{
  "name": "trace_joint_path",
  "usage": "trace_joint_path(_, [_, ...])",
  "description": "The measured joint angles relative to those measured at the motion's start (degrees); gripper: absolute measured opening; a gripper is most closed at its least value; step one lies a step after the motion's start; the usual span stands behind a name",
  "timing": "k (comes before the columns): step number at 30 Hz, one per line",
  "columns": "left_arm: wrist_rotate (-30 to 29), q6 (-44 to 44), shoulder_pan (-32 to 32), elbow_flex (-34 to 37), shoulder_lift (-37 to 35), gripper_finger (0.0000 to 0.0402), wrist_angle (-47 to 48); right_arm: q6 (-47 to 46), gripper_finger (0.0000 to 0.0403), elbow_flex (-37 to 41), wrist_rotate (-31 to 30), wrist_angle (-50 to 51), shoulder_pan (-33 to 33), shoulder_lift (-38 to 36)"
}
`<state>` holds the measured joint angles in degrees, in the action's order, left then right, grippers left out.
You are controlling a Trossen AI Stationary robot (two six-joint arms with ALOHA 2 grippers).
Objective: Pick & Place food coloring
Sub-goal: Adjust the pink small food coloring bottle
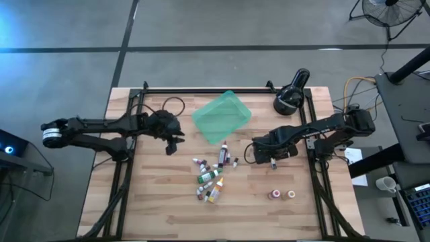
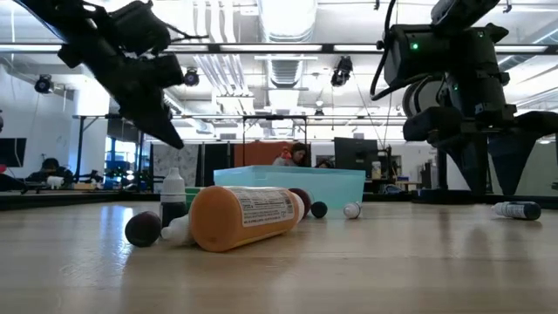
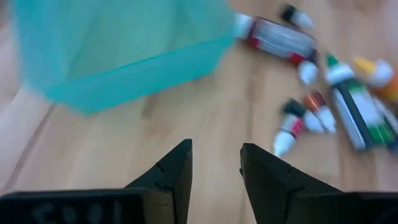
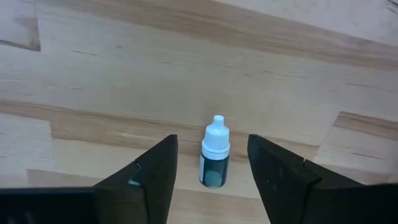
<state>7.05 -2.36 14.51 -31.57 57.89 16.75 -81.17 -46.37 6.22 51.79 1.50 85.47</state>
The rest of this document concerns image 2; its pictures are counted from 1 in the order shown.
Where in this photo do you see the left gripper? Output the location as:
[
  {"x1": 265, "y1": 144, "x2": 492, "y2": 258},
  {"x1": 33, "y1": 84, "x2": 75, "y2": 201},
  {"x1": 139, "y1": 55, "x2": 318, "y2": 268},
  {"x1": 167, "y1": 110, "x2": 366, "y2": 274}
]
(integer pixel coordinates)
[{"x1": 56, "y1": 25, "x2": 185, "y2": 148}]

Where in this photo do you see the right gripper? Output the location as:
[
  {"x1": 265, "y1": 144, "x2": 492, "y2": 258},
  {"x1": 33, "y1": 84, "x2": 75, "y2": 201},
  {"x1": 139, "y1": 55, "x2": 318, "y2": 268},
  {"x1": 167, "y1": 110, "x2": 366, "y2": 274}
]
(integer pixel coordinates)
[{"x1": 403, "y1": 72, "x2": 558, "y2": 196}]

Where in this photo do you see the yellow-capped small bottle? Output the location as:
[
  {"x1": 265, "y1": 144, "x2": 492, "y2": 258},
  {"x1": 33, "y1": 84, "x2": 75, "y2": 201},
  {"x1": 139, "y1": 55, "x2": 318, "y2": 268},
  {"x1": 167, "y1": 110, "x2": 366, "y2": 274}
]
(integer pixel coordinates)
[{"x1": 187, "y1": 185, "x2": 306, "y2": 253}]

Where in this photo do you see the small navy dropper bottle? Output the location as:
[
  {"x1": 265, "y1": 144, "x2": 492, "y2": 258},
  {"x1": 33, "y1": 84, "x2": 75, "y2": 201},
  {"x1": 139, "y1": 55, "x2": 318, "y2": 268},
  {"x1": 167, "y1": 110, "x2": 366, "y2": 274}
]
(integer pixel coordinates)
[{"x1": 343, "y1": 201, "x2": 363, "y2": 220}]

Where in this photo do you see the teal plastic bin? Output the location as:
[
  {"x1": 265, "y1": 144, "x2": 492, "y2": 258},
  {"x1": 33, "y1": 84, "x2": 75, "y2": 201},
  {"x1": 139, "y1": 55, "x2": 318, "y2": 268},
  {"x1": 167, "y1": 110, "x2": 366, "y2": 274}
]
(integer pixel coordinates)
[{"x1": 213, "y1": 164, "x2": 366, "y2": 209}]

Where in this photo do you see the black ceiling spotlight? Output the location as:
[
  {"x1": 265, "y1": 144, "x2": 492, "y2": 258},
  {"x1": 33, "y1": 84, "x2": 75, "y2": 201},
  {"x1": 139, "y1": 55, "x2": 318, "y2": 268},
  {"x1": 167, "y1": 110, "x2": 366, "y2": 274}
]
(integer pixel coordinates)
[
  {"x1": 330, "y1": 55, "x2": 354, "y2": 87},
  {"x1": 182, "y1": 67, "x2": 201, "y2": 87},
  {"x1": 34, "y1": 73, "x2": 54, "y2": 95}
]

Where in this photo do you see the pale green partition panel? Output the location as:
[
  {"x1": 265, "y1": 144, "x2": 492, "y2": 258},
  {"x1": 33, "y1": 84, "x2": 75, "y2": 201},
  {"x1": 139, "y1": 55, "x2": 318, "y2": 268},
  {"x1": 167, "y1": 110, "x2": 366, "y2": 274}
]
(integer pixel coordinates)
[{"x1": 522, "y1": 141, "x2": 558, "y2": 196}]

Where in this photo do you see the small dark dropper bottle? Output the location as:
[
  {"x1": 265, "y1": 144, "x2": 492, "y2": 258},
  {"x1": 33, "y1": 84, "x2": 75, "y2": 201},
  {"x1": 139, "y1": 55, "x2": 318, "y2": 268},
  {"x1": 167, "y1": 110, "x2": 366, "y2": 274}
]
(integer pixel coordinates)
[{"x1": 160, "y1": 167, "x2": 187, "y2": 229}]

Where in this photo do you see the orange partition panel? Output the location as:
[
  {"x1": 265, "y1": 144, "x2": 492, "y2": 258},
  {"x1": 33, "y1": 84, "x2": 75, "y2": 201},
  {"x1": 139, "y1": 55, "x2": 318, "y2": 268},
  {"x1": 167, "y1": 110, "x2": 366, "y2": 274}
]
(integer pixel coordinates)
[{"x1": 234, "y1": 141, "x2": 306, "y2": 167}]

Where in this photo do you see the small red dropper bottle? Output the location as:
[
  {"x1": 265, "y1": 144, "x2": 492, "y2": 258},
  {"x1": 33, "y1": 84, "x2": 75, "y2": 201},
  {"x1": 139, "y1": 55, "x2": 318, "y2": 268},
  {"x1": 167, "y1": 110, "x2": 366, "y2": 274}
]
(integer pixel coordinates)
[{"x1": 124, "y1": 210, "x2": 163, "y2": 249}]

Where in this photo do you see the small black dropper bottle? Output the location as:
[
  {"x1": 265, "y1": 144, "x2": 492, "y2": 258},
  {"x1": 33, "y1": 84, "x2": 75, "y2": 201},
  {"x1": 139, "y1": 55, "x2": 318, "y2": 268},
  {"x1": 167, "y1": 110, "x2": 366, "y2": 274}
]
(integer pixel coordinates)
[{"x1": 160, "y1": 214, "x2": 195, "y2": 246}]

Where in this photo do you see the black monitor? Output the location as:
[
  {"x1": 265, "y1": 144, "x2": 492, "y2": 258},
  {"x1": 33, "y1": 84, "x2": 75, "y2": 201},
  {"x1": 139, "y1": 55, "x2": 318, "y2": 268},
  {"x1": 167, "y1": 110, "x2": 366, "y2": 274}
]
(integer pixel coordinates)
[
  {"x1": 0, "y1": 137, "x2": 27, "y2": 169},
  {"x1": 334, "y1": 137, "x2": 379, "y2": 179}
]

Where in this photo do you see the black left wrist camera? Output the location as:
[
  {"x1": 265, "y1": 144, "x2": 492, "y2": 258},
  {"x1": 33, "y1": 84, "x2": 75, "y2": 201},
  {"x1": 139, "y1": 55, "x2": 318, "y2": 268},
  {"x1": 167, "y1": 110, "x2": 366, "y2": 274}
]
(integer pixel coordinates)
[{"x1": 108, "y1": 1, "x2": 172, "y2": 57}]

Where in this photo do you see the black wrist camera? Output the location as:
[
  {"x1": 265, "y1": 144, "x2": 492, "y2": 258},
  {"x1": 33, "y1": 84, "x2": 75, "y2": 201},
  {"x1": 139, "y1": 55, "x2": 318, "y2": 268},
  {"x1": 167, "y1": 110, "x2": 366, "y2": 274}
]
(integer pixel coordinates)
[
  {"x1": 108, "y1": 1, "x2": 172, "y2": 57},
  {"x1": 382, "y1": 22, "x2": 509, "y2": 91}
]

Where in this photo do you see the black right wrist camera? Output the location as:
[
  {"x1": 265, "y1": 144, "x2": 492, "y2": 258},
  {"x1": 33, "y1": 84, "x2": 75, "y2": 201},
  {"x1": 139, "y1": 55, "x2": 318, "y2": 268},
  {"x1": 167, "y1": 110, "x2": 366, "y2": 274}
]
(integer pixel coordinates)
[{"x1": 382, "y1": 22, "x2": 509, "y2": 91}]

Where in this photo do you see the silver ventilation duct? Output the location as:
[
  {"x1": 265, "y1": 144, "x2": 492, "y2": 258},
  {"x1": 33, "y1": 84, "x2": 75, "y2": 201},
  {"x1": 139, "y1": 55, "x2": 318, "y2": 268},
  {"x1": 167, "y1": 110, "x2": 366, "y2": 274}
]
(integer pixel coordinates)
[{"x1": 255, "y1": 0, "x2": 319, "y2": 91}]

